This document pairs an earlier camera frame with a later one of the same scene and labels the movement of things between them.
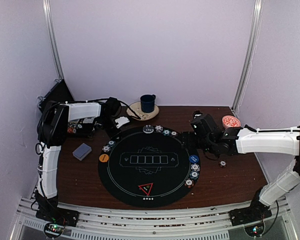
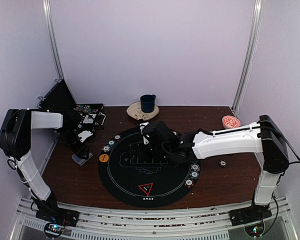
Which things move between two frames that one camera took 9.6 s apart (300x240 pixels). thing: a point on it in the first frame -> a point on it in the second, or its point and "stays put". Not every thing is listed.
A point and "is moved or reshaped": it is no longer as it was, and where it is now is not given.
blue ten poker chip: x=195 y=167 stays put
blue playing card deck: x=83 y=150 is moved or reshaped
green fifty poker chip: x=194 y=175 stays put
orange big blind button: x=104 y=158 stays put
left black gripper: x=114 y=134 -> x=80 y=151
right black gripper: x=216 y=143 -> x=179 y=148
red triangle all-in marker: x=147 y=188 stays put
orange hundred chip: x=189 y=183 stays put
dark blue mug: x=147 y=103 stays put
